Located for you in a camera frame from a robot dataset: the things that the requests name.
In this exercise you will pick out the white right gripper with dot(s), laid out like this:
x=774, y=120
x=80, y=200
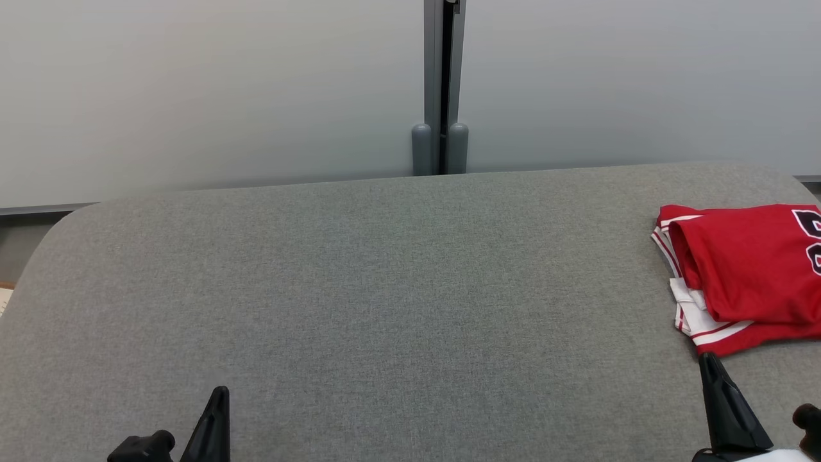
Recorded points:
x=757, y=457

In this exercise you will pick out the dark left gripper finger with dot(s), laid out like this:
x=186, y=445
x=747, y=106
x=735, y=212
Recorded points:
x=222, y=430
x=204, y=436

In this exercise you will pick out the red shorts with white trim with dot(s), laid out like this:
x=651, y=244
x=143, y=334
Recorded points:
x=757, y=337

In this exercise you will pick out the red jersey with black number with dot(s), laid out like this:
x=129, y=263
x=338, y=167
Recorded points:
x=750, y=269

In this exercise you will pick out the grey fabric sofa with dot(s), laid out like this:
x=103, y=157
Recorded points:
x=385, y=289

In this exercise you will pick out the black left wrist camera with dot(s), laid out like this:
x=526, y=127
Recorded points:
x=141, y=448

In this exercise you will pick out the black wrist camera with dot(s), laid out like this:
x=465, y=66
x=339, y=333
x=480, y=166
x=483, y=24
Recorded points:
x=809, y=430
x=141, y=448

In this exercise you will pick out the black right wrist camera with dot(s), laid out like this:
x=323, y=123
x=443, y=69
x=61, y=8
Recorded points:
x=809, y=430

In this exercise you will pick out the grey cylindrical post foot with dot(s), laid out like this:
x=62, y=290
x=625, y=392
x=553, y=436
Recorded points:
x=458, y=149
x=421, y=151

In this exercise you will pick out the grey metal partition post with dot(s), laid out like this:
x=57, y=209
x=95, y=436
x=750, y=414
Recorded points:
x=433, y=58

